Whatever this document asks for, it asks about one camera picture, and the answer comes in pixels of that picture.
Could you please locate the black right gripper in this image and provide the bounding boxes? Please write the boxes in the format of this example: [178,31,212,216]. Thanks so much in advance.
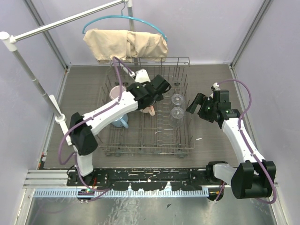
[186,93,218,123]

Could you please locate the clear faceted glass cup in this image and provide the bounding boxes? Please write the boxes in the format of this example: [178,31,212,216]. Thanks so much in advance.
[171,94,185,108]

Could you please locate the pink ceramic mug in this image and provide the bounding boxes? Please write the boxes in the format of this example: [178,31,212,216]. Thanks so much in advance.
[140,105,155,116]

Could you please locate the blue ceramic mug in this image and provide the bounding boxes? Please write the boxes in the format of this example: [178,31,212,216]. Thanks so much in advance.
[111,114,129,128]

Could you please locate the lilac ceramic mug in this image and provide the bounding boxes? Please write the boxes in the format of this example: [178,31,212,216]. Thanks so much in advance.
[109,85,127,100]

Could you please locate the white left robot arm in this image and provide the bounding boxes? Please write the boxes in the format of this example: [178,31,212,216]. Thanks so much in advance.
[69,75,172,186]

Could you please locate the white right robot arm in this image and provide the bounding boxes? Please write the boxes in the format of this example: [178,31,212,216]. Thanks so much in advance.
[186,90,277,204]

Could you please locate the beige cloth on hanger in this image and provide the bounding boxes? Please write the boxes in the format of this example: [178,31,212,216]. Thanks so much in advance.
[83,29,168,63]

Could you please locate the teal clothes hanger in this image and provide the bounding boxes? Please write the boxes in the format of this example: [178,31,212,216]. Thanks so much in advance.
[81,2,168,43]

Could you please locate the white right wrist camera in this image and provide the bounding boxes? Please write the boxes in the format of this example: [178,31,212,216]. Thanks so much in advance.
[210,82,220,98]

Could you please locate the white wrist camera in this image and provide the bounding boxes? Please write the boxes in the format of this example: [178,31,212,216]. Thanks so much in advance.
[135,69,150,83]
[210,82,220,98]

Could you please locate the grey wire dish rack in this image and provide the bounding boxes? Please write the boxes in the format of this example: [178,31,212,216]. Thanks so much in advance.
[96,58,195,158]

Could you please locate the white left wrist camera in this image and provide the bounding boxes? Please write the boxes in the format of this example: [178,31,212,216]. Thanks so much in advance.
[135,69,150,83]

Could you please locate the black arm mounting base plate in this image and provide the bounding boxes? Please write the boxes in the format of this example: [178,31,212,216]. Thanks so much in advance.
[67,167,222,191]

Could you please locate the white clothes rail stand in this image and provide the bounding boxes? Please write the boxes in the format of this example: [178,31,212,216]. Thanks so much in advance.
[0,0,141,146]

